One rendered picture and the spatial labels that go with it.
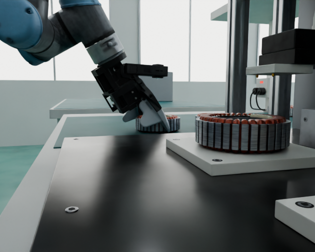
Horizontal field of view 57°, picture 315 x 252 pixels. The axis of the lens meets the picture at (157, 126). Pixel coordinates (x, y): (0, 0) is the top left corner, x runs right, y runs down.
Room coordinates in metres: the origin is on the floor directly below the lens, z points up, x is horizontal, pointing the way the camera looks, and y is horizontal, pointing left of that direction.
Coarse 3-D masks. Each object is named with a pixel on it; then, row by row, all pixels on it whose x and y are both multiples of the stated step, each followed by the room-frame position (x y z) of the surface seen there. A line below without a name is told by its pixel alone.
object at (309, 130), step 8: (304, 112) 0.42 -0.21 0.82; (312, 112) 0.40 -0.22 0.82; (304, 120) 0.42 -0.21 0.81; (312, 120) 0.40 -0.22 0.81; (304, 128) 0.42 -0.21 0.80; (312, 128) 0.40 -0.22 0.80; (304, 136) 0.42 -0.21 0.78; (312, 136) 0.40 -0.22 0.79; (304, 144) 0.41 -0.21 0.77; (312, 144) 0.40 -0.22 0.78
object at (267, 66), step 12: (276, 36) 0.37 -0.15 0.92; (288, 36) 0.35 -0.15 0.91; (300, 36) 0.34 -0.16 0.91; (312, 36) 0.35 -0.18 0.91; (264, 48) 0.39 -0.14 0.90; (276, 48) 0.37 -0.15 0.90; (288, 48) 0.35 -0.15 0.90; (300, 48) 0.34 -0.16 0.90; (312, 48) 0.35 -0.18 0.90; (264, 60) 0.39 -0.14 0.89; (276, 60) 0.37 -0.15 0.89; (288, 60) 0.35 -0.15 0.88; (300, 60) 0.34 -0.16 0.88; (312, 60) 0.34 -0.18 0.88; (252, 72) 0.38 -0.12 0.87; (264, 72) 0.35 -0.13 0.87; (276, 72) 0.34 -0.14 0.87; (288, 72) 0.34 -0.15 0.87; (300, 72) 0.34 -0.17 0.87
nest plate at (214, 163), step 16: (176, 144) 0.37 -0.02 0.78; (192, 144) 0.36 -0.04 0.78; (192, 160) 0.31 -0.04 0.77; (208, 160) 0.28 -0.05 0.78; (224, 160) 0.28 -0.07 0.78; (240, 160) 0.28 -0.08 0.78; (256, 160) 0.28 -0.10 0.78; (272, 160) 0.28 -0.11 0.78; (288, 160) 0.29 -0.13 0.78; (304, 160) 0.29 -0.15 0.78
